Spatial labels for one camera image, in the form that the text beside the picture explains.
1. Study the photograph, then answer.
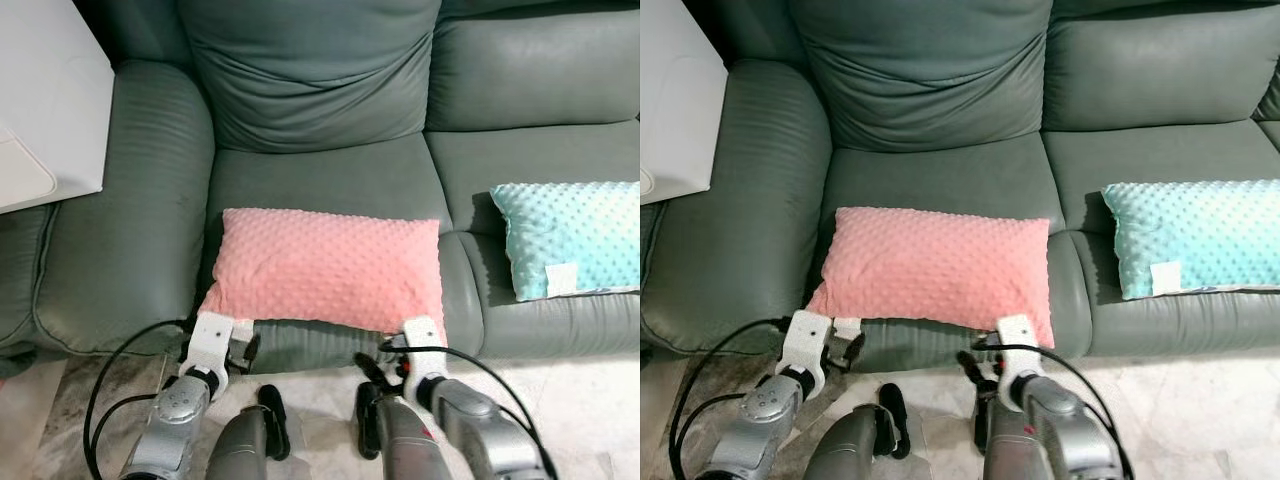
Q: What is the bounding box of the white cabinet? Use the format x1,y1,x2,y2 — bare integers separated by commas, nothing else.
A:
640,0,728,206
0,0,115,215

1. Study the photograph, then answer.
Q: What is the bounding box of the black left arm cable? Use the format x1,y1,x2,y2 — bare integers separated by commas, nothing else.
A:
668,316,791,480
83,318,196,480

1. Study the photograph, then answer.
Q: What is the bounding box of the grey-green leather sofa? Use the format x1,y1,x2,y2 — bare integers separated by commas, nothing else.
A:
640,0,1280,361
0,0,640,373

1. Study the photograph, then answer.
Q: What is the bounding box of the pink dotted plush pillow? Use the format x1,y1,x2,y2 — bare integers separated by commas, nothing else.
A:
197,207,447,341
806,206,1056,349

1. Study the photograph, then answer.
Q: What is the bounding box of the silver robot left leg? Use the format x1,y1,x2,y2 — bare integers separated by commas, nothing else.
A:
803,405,881,480
205,405,273,480

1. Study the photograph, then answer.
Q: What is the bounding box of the black robot left foot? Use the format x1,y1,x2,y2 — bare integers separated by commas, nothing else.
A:
257,384,292,462
872,382,911,461

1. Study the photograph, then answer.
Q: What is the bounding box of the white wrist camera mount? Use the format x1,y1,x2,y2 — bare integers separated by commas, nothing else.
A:
778,310,831,391
400,316,448,383
995,314,1043,386
187,312,237,377

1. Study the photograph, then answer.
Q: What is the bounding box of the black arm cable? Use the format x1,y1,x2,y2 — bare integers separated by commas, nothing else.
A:
378,343,559,480
83,318,196,480
668,316,791,480
975,343,1136,480

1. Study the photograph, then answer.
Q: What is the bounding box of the light blue dotted pillow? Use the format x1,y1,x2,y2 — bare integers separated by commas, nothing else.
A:
489,180,640,303
1101,180,1280,301

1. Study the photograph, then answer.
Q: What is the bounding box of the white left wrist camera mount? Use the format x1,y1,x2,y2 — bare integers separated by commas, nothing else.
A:
187,312,237,377
778,310,831,391

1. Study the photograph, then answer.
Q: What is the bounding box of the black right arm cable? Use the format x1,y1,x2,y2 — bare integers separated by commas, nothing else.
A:
378,343,559,480
975,343,1136,480

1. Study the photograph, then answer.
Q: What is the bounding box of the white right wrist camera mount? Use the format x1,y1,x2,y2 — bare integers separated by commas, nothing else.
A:
400,316,448,383
995,314,1043,386

